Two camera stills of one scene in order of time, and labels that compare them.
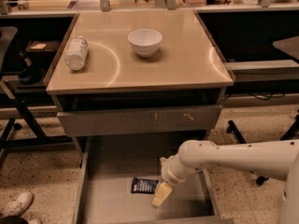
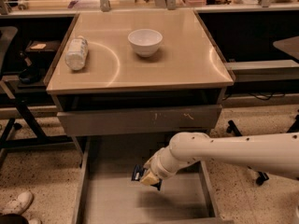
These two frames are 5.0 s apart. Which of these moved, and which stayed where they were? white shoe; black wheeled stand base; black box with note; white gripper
Moved: white gripper
Stayed: black box with note; white shoe; black wheeled stand base
